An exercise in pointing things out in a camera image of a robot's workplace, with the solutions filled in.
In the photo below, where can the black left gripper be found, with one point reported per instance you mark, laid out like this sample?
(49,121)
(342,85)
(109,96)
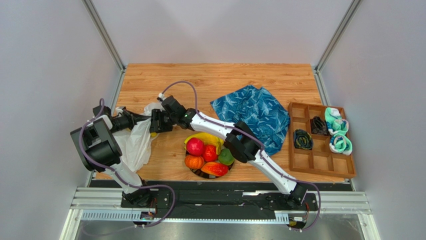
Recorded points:
(133,118)

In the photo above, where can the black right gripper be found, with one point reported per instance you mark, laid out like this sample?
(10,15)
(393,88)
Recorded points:
(157,120)

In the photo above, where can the white printed plastic bag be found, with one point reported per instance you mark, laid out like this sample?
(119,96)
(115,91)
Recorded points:
(135,145)

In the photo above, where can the dark red fake apple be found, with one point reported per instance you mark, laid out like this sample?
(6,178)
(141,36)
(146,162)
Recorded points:
(195,146)

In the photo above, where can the yellow fake banana bunch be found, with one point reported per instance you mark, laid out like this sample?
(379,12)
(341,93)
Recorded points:
(208,139)

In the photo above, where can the orange fake fruit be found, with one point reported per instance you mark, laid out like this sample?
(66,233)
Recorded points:
(194,162)

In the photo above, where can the red yellow fake mango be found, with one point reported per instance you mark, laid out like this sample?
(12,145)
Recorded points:
(216,169)

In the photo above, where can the green fake lime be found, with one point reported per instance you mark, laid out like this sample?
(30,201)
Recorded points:
(225,157)

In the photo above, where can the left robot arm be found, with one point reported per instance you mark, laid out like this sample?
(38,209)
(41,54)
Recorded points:
(99,151)

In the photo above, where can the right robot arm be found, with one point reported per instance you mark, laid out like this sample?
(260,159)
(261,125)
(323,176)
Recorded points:
(244,146)

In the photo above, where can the red yellow fake apple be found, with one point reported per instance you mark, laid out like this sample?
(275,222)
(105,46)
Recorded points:
(210,153)

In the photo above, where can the black rimmed ceramic plate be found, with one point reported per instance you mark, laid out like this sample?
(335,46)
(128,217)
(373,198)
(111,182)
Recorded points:
(204,175)

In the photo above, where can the blue shark print cloth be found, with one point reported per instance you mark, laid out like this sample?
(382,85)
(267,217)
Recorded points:
(260,110)

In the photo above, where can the dark rolled sock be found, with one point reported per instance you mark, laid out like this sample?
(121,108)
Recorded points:
(302,140)

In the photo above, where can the black rolled sock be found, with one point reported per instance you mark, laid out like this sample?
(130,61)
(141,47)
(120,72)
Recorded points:
(318,126)

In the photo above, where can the wooden compartment tray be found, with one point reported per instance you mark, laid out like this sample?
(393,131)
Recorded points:
(320,160)

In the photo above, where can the teal white rolled sock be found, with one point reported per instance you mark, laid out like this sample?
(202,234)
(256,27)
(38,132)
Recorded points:
(335,123)

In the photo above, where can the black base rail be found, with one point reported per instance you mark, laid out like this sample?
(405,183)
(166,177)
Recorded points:
(222,200)

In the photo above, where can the left aluminium frame post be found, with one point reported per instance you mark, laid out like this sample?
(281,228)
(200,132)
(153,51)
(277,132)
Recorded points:
(102,30)

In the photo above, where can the aluminium frame post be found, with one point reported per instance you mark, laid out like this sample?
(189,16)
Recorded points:
(102,30)
(340,30)

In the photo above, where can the right aluminium frame post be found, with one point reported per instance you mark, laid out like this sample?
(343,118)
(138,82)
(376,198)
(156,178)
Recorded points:
(340,30)

